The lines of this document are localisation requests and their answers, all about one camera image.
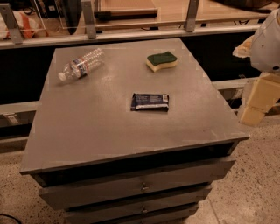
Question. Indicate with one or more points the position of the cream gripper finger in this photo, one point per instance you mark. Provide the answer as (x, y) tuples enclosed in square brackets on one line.
[(243, 50), (259, 98)]

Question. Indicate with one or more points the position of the dark blue rxbar wrapper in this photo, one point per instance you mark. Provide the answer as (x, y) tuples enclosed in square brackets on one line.
[(150, 102)]

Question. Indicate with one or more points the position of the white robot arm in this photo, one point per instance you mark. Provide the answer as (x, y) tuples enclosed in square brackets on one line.
[(263, 49)]

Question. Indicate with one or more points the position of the clear plastic water bottle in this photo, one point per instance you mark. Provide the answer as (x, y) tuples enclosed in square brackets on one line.
[(79, 67)]

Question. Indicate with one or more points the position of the green yellow sponge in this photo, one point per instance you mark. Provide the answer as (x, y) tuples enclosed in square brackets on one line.
[(160, 61)]

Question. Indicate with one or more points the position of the black wooden bar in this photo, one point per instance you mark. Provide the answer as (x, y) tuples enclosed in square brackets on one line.
[(107, 15)]

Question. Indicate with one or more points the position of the grey drawer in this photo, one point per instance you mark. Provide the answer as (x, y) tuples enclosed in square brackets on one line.
[(132, 184), (167, 214), (118, 208)]

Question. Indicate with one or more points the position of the grey drawer cabinet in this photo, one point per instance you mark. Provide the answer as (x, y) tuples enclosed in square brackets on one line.
[(85, 129)]

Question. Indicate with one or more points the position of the orange white bag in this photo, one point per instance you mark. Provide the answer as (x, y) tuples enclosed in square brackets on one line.
[(29, 27)]

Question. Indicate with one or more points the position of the top grey drawer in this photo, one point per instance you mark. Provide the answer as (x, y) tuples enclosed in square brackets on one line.
[(132, 184)]

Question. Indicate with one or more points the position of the metal railing frame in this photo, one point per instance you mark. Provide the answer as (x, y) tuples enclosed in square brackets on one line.
[(174, 18)]

